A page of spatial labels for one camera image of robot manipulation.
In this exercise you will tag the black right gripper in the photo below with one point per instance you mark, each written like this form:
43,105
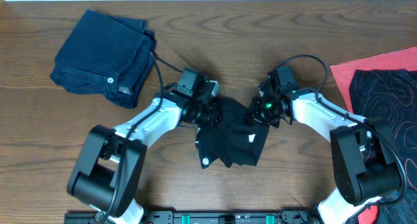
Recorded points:
258,102

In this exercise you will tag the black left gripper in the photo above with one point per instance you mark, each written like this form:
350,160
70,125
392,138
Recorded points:
213,112

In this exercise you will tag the black t-shirt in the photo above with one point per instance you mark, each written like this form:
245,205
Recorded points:
232,139

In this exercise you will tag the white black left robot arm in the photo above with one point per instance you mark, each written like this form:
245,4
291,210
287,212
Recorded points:
108,168

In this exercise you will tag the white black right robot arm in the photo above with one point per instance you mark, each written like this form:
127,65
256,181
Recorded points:
367,169

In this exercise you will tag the folded navy blue shorts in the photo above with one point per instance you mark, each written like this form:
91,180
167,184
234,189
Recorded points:
106,55

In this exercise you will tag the black swirl patterned garment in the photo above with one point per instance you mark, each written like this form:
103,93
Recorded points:
391,94

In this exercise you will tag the red cloth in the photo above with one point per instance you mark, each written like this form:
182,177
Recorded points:
343,74

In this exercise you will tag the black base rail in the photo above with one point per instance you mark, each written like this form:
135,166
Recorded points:
286,216

